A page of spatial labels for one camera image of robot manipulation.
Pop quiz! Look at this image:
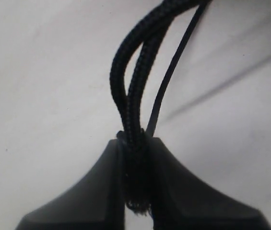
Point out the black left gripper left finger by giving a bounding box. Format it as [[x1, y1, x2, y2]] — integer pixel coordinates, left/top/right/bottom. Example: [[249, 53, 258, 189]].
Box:
[[17, 139, 125, 230]]

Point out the black braided rope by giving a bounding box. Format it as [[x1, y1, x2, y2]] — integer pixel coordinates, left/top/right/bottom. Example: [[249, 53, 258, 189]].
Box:
[[109, 0, 213, 214]]

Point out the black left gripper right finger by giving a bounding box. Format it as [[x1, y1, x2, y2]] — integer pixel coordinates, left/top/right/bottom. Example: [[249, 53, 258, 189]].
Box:
[[147, 138, 267, 230]]

